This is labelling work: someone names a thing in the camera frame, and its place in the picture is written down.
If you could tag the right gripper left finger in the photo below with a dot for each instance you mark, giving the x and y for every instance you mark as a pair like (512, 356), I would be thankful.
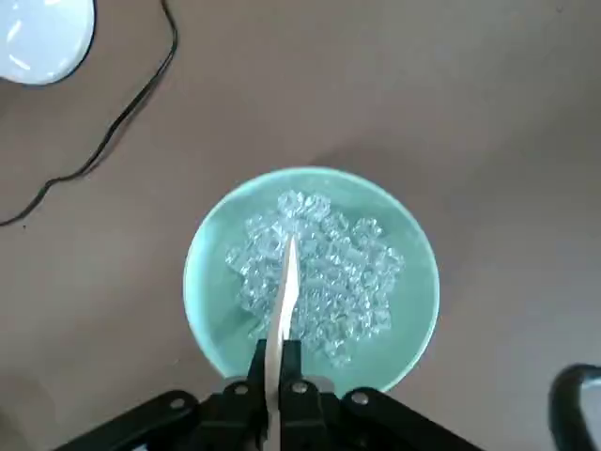
(220, 423)

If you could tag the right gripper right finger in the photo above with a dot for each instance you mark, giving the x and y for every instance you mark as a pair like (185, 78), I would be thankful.
(305, 423)

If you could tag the large green bowl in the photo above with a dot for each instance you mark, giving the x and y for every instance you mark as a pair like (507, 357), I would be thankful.
(216, 291)

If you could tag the clear plastic crystals pile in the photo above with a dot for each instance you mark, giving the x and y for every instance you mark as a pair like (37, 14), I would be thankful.
(338, 282)

